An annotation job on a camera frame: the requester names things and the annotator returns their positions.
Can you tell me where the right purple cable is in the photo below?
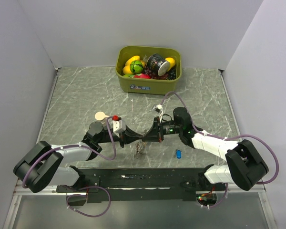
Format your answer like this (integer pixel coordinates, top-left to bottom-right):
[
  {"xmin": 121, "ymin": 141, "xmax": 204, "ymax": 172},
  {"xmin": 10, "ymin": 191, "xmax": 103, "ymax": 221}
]
[{"xmin": 161, "ymin": 91, "xmax": 279, "ymax": 209}]

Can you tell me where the red toy fruit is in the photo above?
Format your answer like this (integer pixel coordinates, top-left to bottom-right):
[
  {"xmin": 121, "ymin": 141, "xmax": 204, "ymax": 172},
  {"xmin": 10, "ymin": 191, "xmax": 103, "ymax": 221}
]
[{"xmin": 133, "ymin": 73, "xmax": 151, "ymax": 79}]

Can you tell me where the large keyring with small rings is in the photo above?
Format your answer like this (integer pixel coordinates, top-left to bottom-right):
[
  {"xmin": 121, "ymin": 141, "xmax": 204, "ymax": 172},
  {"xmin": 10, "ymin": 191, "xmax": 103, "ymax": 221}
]
[{"xmin": 134, "ymin": 141, "xmax": 147, "ymax": 158}]

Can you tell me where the black paper cup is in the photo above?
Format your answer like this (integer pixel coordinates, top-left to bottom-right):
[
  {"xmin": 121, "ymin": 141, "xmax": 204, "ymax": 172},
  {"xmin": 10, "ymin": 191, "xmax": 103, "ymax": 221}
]
[{"xmin": 147, "ymin": 53, "xmax": 170, "ymax": 76}]

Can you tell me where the olive green plastic bin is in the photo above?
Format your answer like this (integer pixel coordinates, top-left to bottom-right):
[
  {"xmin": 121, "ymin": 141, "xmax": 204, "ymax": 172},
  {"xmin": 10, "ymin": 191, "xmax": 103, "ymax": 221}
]
[{"xmin": 115, "ymin": 46, "xmax": 182, "ymax": 95}]

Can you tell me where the blue tag key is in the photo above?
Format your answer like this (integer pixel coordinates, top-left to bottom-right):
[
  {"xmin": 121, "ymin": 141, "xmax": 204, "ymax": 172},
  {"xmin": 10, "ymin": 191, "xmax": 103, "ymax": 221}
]
[{"xmin": 174, "ymin": 149, "xmax": 182, "ymax": 159}]

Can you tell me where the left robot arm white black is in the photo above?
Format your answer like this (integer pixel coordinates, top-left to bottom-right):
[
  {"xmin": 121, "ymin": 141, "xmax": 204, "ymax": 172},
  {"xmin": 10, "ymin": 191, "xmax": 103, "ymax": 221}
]
[{"xmin": 13, "ymin": 122, "xmax": 143, "ymax": 193}]

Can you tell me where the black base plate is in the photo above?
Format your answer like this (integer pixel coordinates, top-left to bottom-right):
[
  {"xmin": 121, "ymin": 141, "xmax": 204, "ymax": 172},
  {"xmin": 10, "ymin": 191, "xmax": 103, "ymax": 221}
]
[{"xmin": 56, "ymin": 168, "xmax": 225, "ymax": 203}]

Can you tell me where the dark grapes bunch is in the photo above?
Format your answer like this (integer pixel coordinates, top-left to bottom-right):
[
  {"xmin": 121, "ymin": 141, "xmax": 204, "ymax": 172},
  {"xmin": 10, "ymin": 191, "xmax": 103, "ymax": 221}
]
[{"xmin": 143, "ymin": 66, "xmax": 177, "ymax": 81}]

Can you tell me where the yellow toy lemon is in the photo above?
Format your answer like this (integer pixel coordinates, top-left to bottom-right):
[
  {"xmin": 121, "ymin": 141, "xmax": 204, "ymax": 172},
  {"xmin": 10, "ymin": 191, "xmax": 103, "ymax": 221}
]
[{"xmin": 165, "ymin": 57, "xmax": 176, "ymax": 69}]

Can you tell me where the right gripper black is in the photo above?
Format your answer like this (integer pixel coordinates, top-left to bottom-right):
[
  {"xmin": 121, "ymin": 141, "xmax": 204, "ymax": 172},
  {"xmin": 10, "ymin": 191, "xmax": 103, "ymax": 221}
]
[{"xmin": 142, "ymin": 116, "xmax": 182, "ymax": 143}]

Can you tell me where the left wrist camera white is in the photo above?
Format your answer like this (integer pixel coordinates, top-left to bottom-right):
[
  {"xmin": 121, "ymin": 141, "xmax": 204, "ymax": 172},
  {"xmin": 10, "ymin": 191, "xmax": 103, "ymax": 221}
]
[{"xmin": 112, "ymin": 115, "xmax": 126, "ymax": 135}]

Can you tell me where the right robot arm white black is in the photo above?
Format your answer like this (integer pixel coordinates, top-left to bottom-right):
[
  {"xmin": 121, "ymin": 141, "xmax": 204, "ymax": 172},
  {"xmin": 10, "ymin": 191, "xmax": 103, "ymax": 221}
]
[{"xmin": 142, "ymin": 107, "xmax": 269, "ymax": 191}]

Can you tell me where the green watermelon toy ball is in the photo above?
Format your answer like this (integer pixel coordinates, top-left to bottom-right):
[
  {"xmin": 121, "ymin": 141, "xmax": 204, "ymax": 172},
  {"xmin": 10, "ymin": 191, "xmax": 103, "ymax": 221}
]
[{"xmin": 130, "ymin": 60, "xmax": 144, "ymax": 74}]

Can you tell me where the grey bottle with beige cap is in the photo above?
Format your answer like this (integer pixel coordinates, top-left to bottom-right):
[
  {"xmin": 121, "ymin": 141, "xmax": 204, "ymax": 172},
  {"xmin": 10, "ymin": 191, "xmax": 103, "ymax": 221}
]
[{"xmin": 94, "ymin": 111, "xmax": 109, "ymax": 125}]

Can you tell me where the yellow toy mango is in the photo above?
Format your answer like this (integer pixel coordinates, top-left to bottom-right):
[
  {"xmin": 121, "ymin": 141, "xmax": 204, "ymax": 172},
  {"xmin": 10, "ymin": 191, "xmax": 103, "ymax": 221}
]
[{"xmin": 125, "ymin": 55, "xmax": 141, "ymax": 66}]

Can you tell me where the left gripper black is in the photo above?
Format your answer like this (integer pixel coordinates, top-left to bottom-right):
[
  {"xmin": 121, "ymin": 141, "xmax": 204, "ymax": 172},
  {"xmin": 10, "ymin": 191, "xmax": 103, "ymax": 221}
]
[{"xmin": 97, "ymin": 125, "xmax": 143, "ymax": 148}]

